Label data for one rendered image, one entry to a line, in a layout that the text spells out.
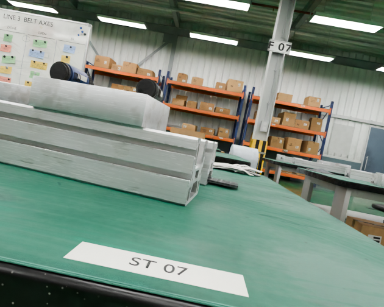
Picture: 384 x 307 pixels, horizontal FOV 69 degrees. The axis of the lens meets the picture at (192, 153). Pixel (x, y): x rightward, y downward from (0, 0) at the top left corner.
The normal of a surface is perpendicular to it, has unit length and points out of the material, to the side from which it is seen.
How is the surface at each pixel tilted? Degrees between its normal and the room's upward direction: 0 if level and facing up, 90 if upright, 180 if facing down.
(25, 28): 90
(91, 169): 90
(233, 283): 0
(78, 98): 90
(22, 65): 90
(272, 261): 0
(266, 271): 0
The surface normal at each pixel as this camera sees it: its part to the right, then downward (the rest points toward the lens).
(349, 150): -0.05, 0.04
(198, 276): 0.19, -0.98
